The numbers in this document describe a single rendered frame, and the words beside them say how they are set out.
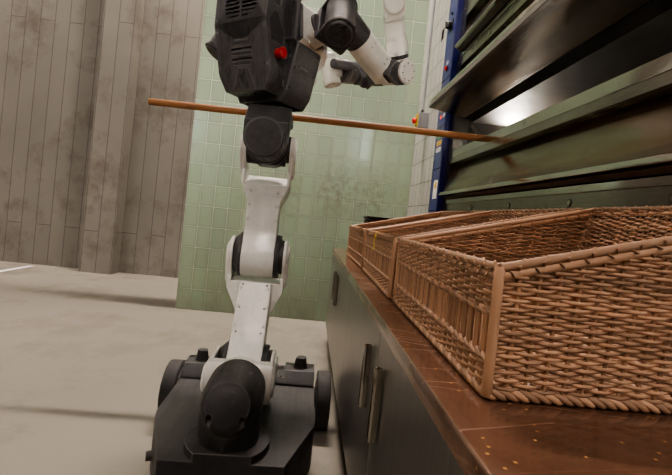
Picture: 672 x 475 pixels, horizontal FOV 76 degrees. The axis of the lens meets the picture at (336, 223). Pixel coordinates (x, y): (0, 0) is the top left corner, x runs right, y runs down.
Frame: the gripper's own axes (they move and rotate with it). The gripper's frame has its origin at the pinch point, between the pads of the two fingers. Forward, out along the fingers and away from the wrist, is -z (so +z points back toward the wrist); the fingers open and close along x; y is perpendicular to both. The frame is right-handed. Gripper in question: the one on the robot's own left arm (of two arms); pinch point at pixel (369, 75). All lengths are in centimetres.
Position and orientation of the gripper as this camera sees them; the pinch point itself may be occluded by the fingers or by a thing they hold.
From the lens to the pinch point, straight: 191.3
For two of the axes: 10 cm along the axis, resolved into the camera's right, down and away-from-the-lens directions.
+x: 3.7, 9.1, -1.9
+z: -7.1, 1.4, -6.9
